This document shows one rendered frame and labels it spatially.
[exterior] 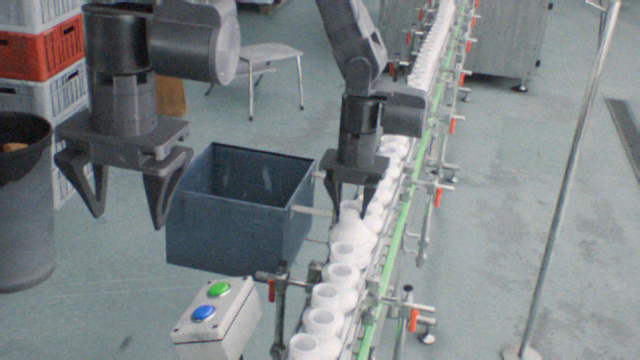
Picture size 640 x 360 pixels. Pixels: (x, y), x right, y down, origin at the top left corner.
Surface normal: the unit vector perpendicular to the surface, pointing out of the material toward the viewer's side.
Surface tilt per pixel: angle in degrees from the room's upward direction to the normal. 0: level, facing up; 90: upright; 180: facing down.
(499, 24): 90
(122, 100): 90
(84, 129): 0
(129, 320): 0
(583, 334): 0
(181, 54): 86
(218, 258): 90
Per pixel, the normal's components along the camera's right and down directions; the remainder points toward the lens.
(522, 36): -0.24, 0.42
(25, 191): 0.79, 0.37
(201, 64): -0.24, 0.62
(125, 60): 0.36, 0.43
